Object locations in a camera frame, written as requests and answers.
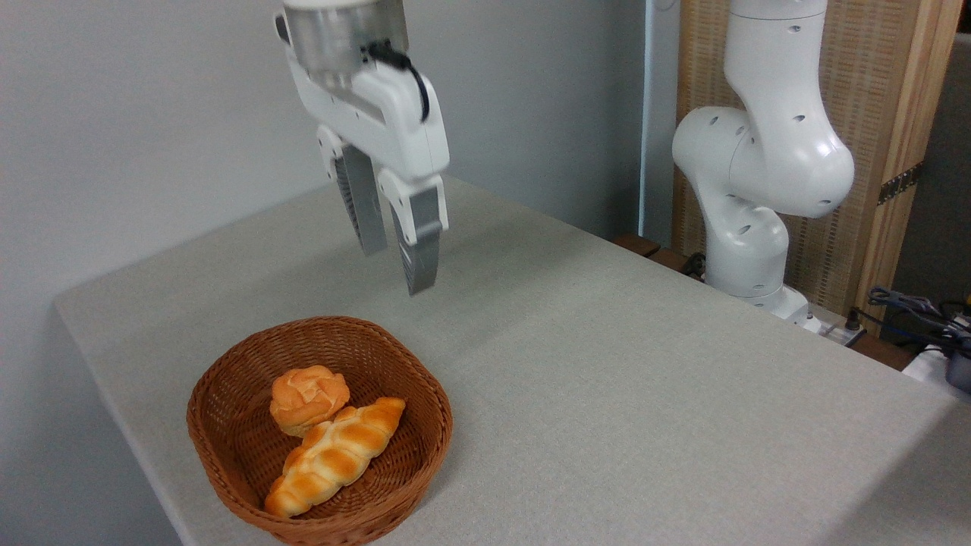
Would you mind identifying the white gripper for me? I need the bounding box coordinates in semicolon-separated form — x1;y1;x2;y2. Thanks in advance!
284;42;451;297

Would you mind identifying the braided golden bread loaf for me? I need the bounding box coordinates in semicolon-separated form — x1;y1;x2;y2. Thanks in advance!
264;397;407;520

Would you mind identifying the round orange bread bun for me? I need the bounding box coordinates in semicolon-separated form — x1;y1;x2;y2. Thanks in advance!
269;365;351;439

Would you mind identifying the brown wicker basket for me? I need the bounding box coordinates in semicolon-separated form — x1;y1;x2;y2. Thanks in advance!
187;315;454;546

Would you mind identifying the white power strip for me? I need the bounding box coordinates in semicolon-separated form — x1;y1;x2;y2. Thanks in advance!
813;317;867;347

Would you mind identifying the wooden woven screen panel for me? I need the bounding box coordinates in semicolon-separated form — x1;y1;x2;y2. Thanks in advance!
672;0;964;336

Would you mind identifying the black metal hinge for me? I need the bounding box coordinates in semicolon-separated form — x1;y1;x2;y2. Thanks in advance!
878;162;925;206

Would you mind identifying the white sheet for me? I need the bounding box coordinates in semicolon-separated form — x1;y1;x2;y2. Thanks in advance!
901;343;971;404

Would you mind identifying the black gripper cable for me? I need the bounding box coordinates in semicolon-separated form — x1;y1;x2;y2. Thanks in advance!
363;39;432;123

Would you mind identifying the grey blue cable bundle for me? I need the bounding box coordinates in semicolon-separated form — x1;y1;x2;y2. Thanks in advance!
853;286;971;357

